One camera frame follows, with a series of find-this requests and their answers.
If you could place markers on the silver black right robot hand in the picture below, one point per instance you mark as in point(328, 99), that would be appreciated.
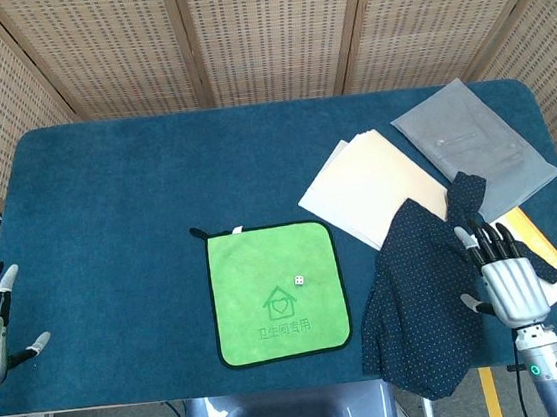
point(514, 287)

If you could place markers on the grey folded trousers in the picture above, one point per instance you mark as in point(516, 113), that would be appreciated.
point(477, 145)

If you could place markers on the small white die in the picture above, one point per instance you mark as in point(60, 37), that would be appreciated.
point(299, 280)

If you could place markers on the yellow and white book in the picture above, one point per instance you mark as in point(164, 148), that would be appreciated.
point(550, 253)

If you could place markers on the dark blue table cloth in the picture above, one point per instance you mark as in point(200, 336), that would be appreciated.
point(133, 210)

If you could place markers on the navy dotted garment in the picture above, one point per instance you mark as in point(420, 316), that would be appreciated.
point(415, 303)

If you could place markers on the yellow floor tape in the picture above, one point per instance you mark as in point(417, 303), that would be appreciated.
point(491, 395)

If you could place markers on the white table leg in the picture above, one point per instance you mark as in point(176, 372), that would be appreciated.
point(429, 415)

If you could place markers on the beige folded cloth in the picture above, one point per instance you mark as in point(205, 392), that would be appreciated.
point(372, 188)

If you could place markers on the woven bamboo folding screen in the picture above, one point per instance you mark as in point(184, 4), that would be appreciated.
point(263, 29)

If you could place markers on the green cleaning cloth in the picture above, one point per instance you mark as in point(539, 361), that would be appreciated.
point(265, 270)

